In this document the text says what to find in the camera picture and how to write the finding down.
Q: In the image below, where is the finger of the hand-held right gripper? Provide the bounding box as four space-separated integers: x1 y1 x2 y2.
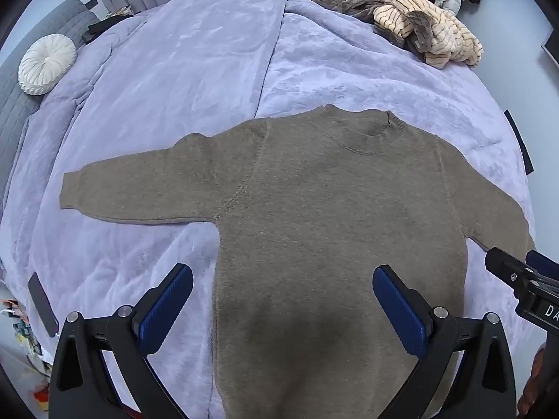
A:
525 250 559 281
485 247 542 302

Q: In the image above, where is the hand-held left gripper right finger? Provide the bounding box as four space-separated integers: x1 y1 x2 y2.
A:
372 264 518 419

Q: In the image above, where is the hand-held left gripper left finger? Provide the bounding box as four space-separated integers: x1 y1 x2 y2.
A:
50 263 195 419

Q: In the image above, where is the brown knit sweater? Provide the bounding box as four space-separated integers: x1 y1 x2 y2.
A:
60 105 537 419

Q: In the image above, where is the person's right hand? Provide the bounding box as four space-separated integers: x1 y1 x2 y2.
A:
517 351 547 419

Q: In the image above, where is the colourful clutter pile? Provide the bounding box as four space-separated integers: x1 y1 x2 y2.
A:
0 299 51 406

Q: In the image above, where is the lilac fleece blanket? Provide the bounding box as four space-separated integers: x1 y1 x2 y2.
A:
0 0 536 419

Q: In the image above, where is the beige striped fleece garment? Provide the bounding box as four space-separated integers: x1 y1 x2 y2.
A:
303 0 484 69

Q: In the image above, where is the grey quilted headboard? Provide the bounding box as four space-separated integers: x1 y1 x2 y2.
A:
0 0 103 193

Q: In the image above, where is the white round pleated pillow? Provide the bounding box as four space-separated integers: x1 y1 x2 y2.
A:
18 35 78 96

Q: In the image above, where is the brown fleece garment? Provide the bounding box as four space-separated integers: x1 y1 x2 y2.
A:
306 0 396 22

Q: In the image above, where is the black wall screen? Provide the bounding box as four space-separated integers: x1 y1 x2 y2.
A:
542 22 559 71

